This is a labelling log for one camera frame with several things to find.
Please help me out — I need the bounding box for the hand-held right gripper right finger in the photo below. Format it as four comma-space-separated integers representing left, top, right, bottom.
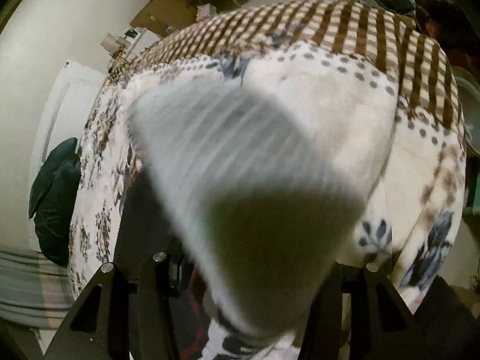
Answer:
302, 262, 432, 360

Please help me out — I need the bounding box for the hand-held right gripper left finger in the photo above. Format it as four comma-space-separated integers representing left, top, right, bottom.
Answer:
44, 238, 188, 360

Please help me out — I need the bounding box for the black sweater with white sleeves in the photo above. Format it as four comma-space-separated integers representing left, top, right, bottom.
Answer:
112, 79, 366, 360

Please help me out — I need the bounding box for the grey-green curtain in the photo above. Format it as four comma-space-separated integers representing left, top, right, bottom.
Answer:
0, 249, 76, 331

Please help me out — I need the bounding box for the dark green pillow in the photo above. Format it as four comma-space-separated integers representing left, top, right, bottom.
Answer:
28, 137, 81, 267

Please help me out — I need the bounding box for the floral blanket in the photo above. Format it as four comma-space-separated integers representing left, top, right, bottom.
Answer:
67, 41, 467, 360

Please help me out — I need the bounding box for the white bed headboard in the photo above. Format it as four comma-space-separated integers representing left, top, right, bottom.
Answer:
32, 60, 107, 181

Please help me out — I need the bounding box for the metal basin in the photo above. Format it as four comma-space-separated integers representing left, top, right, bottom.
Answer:
452, 65, 480, 128

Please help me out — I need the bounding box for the white nightstand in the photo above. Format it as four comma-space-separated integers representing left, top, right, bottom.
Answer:
120, 26, 151, 61

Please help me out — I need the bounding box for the brown checked blanket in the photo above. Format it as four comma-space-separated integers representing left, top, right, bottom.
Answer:
112, 0, 466, 147

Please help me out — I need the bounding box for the large cardboard box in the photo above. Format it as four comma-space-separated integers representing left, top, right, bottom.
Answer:
131, 0, 205, 38

